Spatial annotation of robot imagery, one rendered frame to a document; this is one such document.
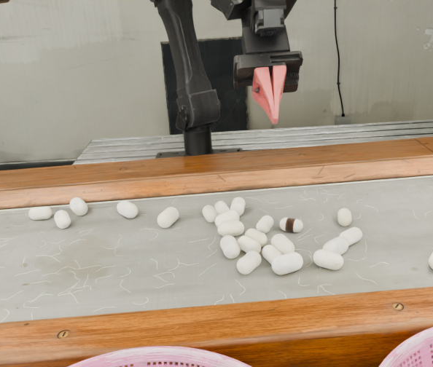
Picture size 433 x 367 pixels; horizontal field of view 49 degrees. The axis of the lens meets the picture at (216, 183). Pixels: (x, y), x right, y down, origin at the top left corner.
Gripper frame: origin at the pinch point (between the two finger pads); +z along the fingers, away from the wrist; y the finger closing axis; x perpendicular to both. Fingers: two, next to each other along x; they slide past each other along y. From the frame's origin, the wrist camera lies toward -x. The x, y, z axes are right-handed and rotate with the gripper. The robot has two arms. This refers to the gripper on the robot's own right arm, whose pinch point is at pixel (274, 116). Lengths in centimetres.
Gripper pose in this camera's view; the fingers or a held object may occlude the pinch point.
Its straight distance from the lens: 69.9
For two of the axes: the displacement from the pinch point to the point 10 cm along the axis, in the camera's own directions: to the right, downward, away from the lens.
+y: 10.0, -0.8, 0.2
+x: 0.2, 4.4, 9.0
